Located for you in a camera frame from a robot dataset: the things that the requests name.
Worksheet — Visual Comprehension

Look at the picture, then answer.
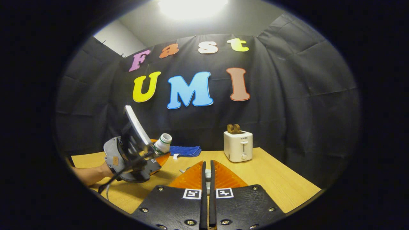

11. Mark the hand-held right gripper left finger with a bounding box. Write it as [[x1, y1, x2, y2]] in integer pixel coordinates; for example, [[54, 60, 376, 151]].
[[131, 160, 208, 230]]

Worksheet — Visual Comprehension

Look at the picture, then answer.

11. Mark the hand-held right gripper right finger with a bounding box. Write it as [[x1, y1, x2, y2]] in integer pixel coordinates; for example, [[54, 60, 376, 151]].
[[209, 160, 286, 230]]

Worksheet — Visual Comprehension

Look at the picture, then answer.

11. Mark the white plastic water bottle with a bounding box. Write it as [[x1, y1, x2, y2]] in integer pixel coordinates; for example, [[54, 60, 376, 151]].
[[153, 133, 173, 155]]

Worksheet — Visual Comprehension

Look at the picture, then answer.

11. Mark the blue folded cloth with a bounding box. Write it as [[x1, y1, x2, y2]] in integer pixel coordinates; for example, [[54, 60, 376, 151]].
[[169, 146, 202, 158]]

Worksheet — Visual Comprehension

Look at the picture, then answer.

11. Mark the white toaster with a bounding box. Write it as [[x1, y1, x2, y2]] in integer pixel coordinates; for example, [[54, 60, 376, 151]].
[[224, 130, 253, 163]]

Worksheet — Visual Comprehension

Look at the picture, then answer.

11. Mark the black backdrop cloth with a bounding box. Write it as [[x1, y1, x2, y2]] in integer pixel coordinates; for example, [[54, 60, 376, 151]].
[[54, 12, 361, 189]]

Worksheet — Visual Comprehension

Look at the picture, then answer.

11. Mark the black cable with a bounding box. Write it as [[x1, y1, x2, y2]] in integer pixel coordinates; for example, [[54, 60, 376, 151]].
[[97, 157, 147, 200]]

